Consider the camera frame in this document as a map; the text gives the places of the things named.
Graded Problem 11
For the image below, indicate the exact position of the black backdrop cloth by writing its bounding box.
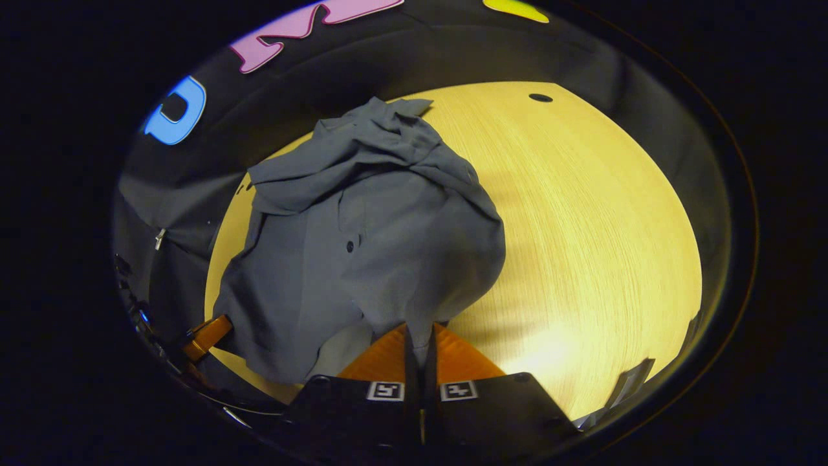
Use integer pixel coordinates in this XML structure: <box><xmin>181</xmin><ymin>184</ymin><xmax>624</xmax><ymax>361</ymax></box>
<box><xmin>113</xmin><ymin>0</ymin><xmax>735</xmax><ymax>402</ymax></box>

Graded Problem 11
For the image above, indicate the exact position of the grey button shirt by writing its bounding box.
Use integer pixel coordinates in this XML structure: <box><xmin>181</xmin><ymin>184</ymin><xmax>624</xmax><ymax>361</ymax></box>
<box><xmin>212</xmin><ymin>96</ymin><xmax>507</xmax><ymax>386</ymax></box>

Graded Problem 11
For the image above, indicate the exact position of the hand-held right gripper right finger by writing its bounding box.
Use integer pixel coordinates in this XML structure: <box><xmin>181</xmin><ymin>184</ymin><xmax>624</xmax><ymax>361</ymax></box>
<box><xmin>420</xmin><ymin>322</ymin><xmax>580</xmax><ymax>454</ymax></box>

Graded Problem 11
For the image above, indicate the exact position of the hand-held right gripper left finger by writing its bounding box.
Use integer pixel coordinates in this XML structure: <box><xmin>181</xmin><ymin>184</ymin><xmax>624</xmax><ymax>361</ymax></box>
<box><xmin>285</xmin><ymin>324</ymin><xmax>420</xmax><ymax>454</ymax></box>

